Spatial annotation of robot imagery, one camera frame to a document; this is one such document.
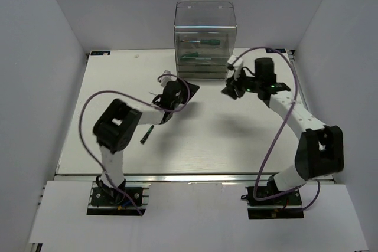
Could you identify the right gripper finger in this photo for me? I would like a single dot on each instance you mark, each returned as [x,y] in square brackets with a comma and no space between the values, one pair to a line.
[230,82]
[231,91]

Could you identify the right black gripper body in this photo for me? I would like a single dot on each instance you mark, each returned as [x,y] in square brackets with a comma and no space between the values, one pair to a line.
[249,84]

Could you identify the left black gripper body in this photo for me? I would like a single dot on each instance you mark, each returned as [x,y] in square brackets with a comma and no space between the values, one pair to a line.
[182,95]

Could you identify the silver wrench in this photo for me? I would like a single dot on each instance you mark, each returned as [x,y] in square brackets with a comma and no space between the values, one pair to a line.
[209,72]

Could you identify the long green handle screwdriver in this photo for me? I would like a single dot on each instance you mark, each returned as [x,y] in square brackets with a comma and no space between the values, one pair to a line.
[194,56]

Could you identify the short green handle screwdriver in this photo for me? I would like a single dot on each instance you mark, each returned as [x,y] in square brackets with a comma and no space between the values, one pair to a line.
[210,42]

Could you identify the clear plastic drawer cabinet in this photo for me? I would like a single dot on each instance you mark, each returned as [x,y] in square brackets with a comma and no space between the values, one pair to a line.
[199,20]

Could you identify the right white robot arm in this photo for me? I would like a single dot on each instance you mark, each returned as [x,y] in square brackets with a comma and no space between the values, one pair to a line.
[320,150]

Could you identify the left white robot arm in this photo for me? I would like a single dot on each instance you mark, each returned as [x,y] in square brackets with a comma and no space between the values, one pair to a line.
[116,126]

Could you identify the blue label right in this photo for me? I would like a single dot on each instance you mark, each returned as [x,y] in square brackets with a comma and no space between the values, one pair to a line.
[275,50]

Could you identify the blue label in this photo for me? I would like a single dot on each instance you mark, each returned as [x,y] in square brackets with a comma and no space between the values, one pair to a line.
[100,53]
[275,50]

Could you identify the small black green screwdriver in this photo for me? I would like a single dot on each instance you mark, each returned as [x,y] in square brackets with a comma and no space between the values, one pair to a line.
[146,135]

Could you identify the blue label left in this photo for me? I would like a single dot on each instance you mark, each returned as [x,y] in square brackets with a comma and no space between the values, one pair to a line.
[100,53]

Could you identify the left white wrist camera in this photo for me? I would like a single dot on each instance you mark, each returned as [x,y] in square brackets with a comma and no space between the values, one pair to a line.
[165,77]

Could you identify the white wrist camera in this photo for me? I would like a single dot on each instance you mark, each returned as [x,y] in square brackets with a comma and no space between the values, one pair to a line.
[165,77]
[234,67]

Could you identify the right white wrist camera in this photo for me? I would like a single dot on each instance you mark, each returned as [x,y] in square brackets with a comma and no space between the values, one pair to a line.
[234,67]

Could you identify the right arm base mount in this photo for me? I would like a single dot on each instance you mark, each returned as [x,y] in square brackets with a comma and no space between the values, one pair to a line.
[288,206]

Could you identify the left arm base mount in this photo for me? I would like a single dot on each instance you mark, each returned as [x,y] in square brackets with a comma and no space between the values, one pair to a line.
[107,201]

